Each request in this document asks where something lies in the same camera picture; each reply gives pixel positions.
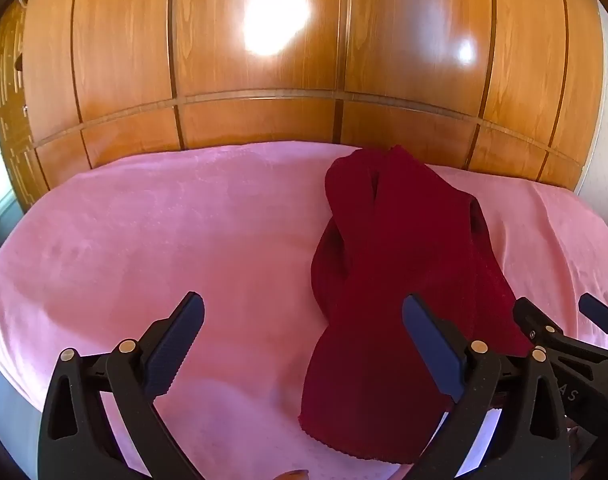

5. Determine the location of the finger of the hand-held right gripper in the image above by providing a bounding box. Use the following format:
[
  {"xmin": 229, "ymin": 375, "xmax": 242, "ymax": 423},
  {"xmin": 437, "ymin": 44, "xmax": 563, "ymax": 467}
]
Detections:
[
  {"xmin": 578, "ymin": 293, "xmax": 608, "ymax": 337},
  {"xmin": 512, "ymin": 297, "xmax": 566, "ymax": 350}
]

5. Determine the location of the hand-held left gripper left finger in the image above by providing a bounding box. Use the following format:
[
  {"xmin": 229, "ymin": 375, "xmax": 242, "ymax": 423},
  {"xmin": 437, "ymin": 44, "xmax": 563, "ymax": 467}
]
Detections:
[{"xmin": 36, "ymin": 291, "xmax": 206, "ymax": 480}]

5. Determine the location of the patterned wooden panel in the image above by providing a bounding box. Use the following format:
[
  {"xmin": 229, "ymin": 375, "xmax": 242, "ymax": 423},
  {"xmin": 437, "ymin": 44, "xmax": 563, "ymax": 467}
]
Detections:
[{"xmin": 0, "ymin": 0, "xmax": 50, "ymax": 211}]

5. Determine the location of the wooden wardrobe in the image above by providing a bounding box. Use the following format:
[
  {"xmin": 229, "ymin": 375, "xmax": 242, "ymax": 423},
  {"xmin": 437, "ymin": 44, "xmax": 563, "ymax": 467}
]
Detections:
[{"xmin": 21, "ymin": 0, "xmax": 605, "ymax": 196}]

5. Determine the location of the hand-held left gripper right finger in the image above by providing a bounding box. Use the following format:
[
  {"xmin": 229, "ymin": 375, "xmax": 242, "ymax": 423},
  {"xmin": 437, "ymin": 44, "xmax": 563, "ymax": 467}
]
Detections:
[{"xmin": 402, "ymin": 294, "xmax": 571, "ymax": 480}]

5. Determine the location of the dark red knit top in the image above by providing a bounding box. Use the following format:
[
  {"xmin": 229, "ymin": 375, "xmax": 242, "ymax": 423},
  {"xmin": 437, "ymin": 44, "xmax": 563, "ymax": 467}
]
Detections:
[{"xmin": 298, "ymin": 145, "xmax": 535, "ymax": 465}]

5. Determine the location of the pink bed sheet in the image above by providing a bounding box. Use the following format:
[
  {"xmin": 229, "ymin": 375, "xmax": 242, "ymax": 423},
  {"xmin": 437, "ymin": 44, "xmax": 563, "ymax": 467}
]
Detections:
[{"xmin": 0, "ymin": 141, "xmax": 608, "ymax": 480}]

